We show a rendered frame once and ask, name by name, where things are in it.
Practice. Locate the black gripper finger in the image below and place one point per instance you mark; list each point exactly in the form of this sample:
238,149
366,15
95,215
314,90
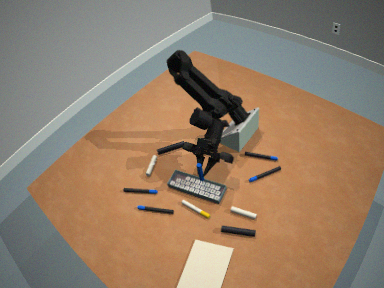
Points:
200,158
210,164

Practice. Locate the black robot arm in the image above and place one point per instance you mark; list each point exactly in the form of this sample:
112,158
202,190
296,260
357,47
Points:
215,102

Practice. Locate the cream flat square panel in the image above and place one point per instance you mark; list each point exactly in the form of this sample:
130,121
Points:
206,266

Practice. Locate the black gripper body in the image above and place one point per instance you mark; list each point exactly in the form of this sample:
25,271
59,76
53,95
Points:
209,135

